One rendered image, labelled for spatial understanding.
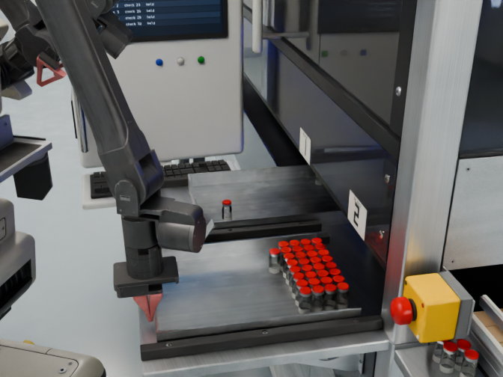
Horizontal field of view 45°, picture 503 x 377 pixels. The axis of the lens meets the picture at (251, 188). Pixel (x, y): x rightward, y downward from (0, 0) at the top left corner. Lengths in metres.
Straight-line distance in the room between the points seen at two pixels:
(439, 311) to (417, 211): 0.14
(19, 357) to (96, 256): 1.06
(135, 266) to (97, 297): 1.74
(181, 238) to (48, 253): 2.20
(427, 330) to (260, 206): 0.63
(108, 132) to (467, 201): 0.53
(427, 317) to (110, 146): 0.51
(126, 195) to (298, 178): 0.75
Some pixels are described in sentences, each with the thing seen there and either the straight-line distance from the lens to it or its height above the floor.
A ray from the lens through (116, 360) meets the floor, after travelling 2.38.
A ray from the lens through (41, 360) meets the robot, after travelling 2.01.
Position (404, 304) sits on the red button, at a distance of 0.91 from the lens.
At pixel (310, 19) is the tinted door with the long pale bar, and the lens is 1.37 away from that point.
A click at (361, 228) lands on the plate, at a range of 1.10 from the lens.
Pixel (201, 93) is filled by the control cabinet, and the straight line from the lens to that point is 1.83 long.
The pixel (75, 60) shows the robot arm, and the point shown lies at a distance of 0.90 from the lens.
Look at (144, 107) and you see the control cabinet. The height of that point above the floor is 0.98.
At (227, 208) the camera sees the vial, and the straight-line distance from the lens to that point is 1.35.
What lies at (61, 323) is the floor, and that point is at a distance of 2.60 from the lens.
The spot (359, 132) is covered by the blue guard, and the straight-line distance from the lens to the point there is 1.08.
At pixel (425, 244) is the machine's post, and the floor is 1.07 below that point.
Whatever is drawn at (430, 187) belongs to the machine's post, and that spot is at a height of 1.16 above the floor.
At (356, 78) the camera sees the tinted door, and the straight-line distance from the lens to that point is 1.11.
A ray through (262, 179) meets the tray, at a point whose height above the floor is 0.89.
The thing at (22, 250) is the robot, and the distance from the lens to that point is 1.54.
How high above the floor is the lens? 1.54
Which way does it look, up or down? 26 degrees down
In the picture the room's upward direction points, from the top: straight up
